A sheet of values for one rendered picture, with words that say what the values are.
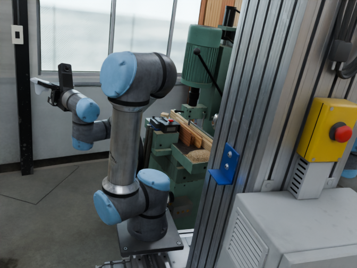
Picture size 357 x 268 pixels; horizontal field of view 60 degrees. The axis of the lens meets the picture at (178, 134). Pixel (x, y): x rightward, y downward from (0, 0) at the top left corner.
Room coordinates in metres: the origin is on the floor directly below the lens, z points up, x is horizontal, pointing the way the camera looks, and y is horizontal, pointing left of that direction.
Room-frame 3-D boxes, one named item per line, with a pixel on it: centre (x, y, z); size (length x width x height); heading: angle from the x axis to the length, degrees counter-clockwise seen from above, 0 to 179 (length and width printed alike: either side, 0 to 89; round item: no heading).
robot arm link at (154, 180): (0.93, 0.06, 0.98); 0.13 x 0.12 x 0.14; 136
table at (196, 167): (1.62, 0.02, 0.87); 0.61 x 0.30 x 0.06; 32
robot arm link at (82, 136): (1.03, 0.33, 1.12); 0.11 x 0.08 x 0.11; 136
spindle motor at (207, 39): (1.71, -0.05, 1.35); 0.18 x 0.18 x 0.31
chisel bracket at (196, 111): (1.72, -0.07, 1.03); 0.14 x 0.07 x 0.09; 122
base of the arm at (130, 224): (0.93, 0.06, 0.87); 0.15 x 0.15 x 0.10
